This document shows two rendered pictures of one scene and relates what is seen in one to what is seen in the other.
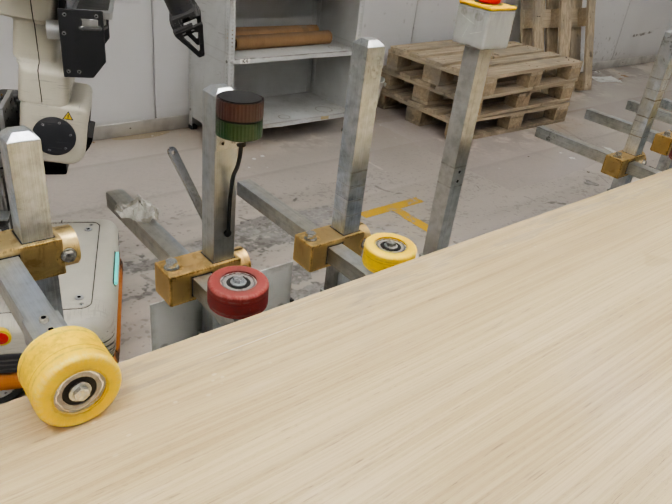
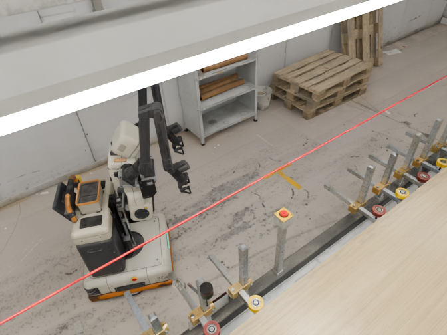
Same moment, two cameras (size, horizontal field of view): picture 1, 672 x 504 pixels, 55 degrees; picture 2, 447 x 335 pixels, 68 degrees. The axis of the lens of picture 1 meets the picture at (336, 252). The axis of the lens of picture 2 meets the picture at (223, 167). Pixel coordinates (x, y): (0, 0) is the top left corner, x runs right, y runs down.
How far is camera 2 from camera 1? 1.13 m
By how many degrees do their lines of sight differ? 13
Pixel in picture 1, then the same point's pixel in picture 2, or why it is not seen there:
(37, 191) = (157, 325)
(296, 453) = not seen: outside the picture
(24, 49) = (128, 190)
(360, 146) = (244, 268)
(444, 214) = (279, 262)
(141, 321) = (178, 250)
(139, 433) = not seen: outside the picture
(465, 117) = (281, 241)
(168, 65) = (172, 108)
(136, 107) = not seen: hidden behind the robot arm
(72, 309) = (155, 265)
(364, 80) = (243, 257)
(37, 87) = (134, 202)
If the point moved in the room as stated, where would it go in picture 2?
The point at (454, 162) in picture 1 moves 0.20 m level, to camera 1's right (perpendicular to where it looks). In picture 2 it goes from (279, 251) to (316, 253)
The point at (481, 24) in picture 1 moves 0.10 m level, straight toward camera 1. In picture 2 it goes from (281, 224) to (278, 240)
